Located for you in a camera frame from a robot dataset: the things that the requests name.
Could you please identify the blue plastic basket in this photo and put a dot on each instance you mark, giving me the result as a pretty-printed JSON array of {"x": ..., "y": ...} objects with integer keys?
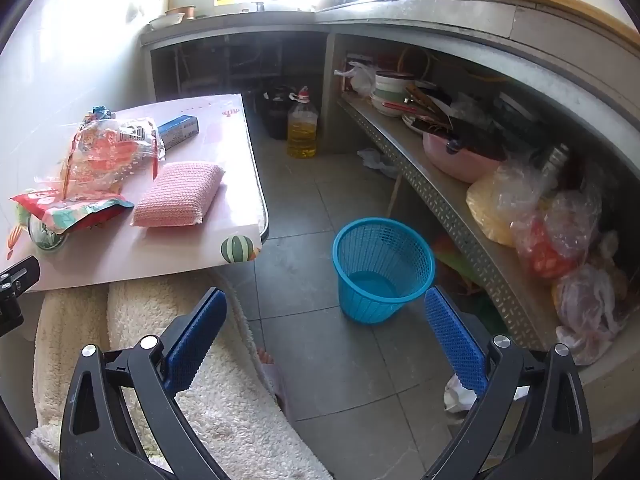
[{"x": 385, "y": 270}]

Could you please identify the copper bowl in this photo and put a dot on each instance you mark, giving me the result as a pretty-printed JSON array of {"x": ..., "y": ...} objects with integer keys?
[{"x": 181, "y": 11}]

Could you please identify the blue white toothpaste box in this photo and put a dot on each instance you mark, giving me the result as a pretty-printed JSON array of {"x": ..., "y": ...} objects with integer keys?
[{"x": 177, "y": 130}]

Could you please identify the pile of dark utensils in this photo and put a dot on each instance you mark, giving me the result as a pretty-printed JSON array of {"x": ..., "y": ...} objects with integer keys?
[{"x": 440, "y": 110}]

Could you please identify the white bowl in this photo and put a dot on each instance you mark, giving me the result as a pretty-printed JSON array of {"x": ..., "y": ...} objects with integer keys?
[{"x": 165, "y": 21}]

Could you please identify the pink slipper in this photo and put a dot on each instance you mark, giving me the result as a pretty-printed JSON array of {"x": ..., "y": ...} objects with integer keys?
[{"x": 275, "y": 385}]

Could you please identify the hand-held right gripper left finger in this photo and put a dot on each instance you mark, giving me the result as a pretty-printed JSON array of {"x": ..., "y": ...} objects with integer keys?
[{"x": 197, "y": 335}]

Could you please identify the stack of white bowls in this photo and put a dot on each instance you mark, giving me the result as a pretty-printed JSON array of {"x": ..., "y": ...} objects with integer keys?
[{"x": 392, "y": 87}]

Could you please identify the white plastic bag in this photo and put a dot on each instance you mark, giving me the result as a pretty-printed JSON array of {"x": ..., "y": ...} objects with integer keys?
[{"x": 362, "y": 80}]

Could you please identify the pink filled plastic bag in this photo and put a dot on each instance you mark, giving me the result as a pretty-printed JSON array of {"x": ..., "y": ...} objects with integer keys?
[{"x": 585, "y": 305}]

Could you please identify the red filled plastic bag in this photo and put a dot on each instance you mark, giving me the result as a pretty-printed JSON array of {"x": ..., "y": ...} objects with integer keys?
[{"x": 550, "y": 245}]

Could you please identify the wooden cutting board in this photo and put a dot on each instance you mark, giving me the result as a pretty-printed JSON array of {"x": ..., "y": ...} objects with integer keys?
[{"x": 565, "y": 2}]

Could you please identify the dark plastic jug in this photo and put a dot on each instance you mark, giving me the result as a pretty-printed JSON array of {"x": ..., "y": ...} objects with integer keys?
[{"x": 275, "y": 115}]

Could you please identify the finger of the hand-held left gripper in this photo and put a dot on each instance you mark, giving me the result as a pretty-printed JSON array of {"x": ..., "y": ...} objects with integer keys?
[{"x": 17, "y": 275}]

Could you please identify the white fleece clothing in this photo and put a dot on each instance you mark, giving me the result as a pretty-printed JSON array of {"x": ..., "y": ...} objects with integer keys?
[{"x": 150, "y": 310}]

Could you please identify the red snack packet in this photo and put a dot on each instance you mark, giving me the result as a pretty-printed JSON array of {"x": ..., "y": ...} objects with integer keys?
[{"x": 75, "y": 210}]

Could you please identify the concrete counter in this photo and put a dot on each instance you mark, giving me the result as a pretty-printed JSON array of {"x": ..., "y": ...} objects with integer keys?
[{"x": 400, "y": 10}]

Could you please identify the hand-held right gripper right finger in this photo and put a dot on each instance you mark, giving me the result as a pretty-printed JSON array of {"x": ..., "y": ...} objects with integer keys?
[{"x": 452, "y": 335}]

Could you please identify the yellow cooking oil bottle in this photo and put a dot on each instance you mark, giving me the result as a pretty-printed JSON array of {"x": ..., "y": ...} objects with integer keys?
[{"x": 302, "y": 135}]

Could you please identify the crumpled white tissue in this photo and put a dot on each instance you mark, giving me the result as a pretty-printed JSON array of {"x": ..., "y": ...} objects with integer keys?
[{"x": 457, "y": 395}]

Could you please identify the clear orange printed snack bag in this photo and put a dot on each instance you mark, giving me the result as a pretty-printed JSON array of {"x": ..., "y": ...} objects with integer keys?
[{"x": 110, "y": 150}]

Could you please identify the yellow filled plastic bag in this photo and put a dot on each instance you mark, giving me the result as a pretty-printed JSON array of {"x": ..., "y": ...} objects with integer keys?
[{"x": 492, "y": 210}]

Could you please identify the pink plastic basin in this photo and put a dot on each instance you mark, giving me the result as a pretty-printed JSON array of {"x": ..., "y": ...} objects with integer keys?
[{"x": 460, "y": 162}]

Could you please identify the pink sponge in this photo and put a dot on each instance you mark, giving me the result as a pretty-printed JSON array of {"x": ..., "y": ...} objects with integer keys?
[{"x": 180, "y": 192}]

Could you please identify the green orange plastic item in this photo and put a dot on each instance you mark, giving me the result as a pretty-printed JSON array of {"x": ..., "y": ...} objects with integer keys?
[{"x": 457, "y": 270}]

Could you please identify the crumpled white plastic scrap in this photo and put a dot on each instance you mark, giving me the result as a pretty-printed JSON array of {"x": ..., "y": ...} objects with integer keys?
[{"x": 377, "y": 162}]

